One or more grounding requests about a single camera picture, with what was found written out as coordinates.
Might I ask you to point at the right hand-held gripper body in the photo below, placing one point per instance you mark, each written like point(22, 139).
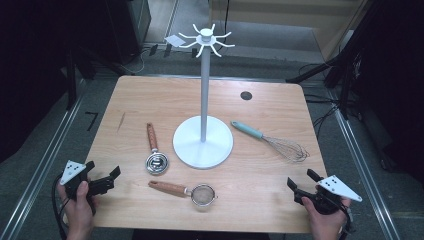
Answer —
point(336, 188)

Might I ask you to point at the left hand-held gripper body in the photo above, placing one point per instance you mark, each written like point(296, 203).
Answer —
point(71, 171)

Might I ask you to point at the white hook rack stand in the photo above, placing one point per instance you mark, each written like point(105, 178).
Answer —
point(203, 143)

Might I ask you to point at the person's right hand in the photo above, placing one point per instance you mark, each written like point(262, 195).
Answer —
point(328, 225)

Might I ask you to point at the person's left hand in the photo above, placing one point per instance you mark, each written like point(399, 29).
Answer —
point(78, 213)

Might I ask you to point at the black metal stand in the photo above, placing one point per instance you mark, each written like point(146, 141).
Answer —
point(346, 66)
point(70, 83)

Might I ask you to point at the small black floor block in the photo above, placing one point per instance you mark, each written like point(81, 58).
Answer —
point(167, 50)
point(194, 52)
point(153, 49)

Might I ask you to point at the dark glass cabinet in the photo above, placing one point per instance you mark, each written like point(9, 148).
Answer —
point(130, 30)

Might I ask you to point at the white paper sheet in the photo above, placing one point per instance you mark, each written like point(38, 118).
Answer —
point(175, 40)

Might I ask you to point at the metal floor rail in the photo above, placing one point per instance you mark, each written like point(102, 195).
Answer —
point(363, 173)
point(43, 163)

